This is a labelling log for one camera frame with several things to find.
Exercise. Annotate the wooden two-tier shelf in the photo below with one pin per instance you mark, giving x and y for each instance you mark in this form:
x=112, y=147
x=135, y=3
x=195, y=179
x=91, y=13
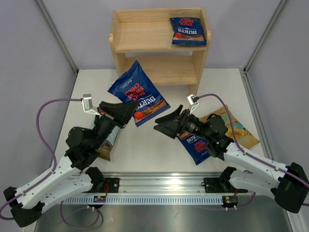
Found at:
x=145, y=35

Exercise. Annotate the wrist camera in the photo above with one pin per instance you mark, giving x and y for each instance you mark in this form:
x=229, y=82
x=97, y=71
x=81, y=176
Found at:
x=88, y=106
x=193, y=102

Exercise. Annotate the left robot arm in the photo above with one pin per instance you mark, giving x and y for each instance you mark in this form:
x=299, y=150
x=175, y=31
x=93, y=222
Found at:
x=72, y=173

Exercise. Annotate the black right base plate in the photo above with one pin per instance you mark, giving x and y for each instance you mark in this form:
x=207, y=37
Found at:
x=217, y=185

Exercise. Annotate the white slotted cable duct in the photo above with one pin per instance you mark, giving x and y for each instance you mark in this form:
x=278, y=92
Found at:
x=145, y=200

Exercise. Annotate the tan kettle chips bag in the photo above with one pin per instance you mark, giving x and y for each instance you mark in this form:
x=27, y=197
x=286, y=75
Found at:
x=243, y=136

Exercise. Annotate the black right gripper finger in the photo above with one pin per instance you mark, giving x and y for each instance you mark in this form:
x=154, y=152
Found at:
x=175, y=116
x=170, y=128

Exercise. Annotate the light blue cassava chips bag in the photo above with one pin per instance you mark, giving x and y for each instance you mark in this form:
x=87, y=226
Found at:
x=106, y=148

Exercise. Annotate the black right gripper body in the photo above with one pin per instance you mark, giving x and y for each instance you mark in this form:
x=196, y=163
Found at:
x=190, y=124

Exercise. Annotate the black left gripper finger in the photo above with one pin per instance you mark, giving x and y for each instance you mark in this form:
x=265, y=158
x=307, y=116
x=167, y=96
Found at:
x=122, y=119
x=118, y=108

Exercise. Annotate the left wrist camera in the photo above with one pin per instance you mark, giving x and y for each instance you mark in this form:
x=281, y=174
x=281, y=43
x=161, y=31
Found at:
x=88, y=106

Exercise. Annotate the blue Burts chips bag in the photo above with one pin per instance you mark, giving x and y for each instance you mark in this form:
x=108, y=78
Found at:
x=135, y=85
x=187, y=31
x=196, y=147

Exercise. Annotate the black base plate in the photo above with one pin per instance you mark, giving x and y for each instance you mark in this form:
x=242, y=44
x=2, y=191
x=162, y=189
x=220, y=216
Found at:
x=217, y=185
x=111, y=185

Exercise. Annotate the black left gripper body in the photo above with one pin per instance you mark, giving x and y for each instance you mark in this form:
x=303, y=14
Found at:
x=103, y=127

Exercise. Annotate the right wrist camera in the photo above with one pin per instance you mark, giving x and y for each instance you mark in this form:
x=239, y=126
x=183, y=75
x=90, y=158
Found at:
x=193, y=102

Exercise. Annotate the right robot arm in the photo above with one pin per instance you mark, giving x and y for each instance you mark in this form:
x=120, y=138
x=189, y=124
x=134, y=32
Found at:
x=287, y=185

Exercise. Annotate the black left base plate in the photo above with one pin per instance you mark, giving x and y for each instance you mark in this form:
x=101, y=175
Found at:
x=111, y=185

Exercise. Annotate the aluminium mounting rail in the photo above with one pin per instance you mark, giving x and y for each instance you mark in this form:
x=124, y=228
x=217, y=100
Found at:
x=144, y=184

